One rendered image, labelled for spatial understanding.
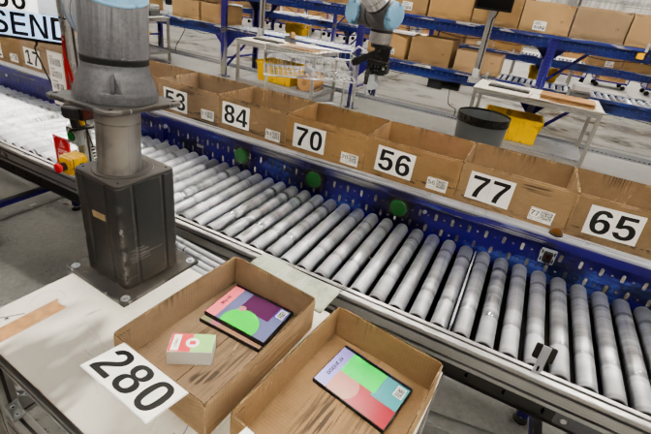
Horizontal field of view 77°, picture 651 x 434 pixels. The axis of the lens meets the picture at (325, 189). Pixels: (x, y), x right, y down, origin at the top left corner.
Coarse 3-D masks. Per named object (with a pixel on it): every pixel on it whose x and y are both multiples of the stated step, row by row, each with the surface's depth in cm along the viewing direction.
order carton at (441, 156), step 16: (384, 128) 185; (400, 128) 192; (416, 128) 188; (368, 144) 170; (384, 144) 167; (400, 144) 164; (416, 144) 191; (432, 144) 187; (448, 144) 184; (464, 144) 181; (368, 160) 173; (416, 160) 163; (432, 160) 160; (448, 160) 157; (464, 160) 155; (384, 176) 172; (416, 176) 166; (432, 176) 162; (448, 176) 160; (432, 192) 165; (448, 192) 162
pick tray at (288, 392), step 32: (352, 320) 104; (320, 352) 103; (384, 352) 101; (416, 352) 95; (288, 384) 93; (416, 384) 97; (256, 416) 85; (288, 416) 86; (320, 416) 87; (352, 416) 88; (416, 416) 80
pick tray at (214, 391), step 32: (192, 288) 107; (224, 288) 119; (256, 288) 118; (288, 288) 111; (160, 320) 100; (192, 320) 107; (160, 352) 97; (224, 352) 99; (256, 352) 100; (288, 352) 102; (192, 384) 90; (224, 384) 91; (256, 384) 93; (192, 416) 81; (224, 416) 85
